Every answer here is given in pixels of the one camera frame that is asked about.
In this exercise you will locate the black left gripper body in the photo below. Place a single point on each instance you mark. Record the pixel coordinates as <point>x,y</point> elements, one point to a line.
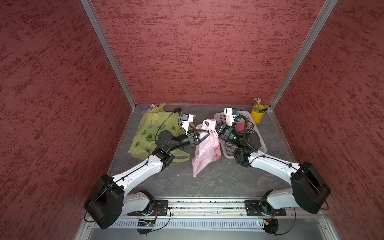
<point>182,140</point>

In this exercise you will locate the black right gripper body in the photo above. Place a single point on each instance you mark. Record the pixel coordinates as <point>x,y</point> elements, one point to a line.
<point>228,133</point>

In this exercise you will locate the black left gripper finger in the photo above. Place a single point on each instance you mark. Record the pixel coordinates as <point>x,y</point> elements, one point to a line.
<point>202,131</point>
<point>203,137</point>

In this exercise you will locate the pink plastic bag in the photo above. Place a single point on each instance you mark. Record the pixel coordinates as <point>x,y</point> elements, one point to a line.
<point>208,151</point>

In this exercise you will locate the green avocado plastic bag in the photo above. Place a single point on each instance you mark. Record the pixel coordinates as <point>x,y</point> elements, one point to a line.
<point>151,125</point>

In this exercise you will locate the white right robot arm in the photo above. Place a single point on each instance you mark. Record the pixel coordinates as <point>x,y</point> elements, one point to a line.
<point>308,189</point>

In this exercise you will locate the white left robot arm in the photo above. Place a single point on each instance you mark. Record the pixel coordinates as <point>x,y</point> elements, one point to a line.
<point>111,197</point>

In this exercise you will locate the white plastic basket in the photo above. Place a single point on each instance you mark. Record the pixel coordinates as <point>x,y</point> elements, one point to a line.
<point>228,149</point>

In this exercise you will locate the yellow pencil cup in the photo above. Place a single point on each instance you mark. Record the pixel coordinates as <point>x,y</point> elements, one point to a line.
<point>258,113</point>

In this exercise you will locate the colored pencils bundle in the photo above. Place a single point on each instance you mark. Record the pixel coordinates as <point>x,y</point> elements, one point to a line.
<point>257,104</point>

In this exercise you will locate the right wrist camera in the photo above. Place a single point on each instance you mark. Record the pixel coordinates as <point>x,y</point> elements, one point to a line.
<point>231,114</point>

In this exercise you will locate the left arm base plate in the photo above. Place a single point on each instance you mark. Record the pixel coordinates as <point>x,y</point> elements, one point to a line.
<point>155,208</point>

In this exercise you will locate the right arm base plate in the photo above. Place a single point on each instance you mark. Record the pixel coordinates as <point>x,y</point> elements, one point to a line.
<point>253,208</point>

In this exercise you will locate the aluminium front rail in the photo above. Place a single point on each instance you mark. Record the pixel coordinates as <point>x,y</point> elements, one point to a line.
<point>296,225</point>

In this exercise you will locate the white slotted cable duct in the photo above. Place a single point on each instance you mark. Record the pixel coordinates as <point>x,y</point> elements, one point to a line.
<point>248,225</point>

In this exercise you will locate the right aluminium corner post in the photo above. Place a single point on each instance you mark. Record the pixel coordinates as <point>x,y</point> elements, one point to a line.
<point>317,26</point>

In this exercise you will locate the aluminium corner post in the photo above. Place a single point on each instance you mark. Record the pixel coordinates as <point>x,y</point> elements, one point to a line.
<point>95,22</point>
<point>317,26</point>

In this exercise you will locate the left aluminium corner post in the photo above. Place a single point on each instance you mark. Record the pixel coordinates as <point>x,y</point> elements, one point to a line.
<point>95,22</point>

